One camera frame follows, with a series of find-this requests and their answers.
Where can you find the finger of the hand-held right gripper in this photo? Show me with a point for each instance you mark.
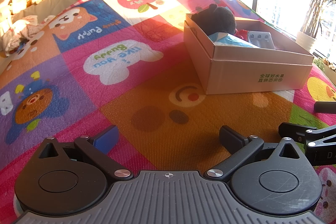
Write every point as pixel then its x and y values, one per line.
pixel 290 130
pixel 325 106

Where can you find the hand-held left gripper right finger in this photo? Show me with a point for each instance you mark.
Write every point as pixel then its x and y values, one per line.
pixel 231 138

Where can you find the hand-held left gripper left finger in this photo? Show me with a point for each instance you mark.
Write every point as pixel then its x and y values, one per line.
pixel 107 138

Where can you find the white cardboard box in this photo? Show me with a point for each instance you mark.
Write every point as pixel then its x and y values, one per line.
pixel 249 74

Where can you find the grey plastic battery holder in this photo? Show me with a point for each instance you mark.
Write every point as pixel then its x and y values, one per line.
pixel 261 39

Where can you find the blue and white packet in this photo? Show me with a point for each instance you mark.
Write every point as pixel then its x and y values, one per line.
pixel 231 40

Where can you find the black plush cat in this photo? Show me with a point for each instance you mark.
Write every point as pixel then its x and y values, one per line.
pixel 215 19

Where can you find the potted plant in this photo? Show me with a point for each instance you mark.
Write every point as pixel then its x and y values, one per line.
pixel 317 3

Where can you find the pile of light clothes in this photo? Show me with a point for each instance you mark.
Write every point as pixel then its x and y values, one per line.
pixel 23 29

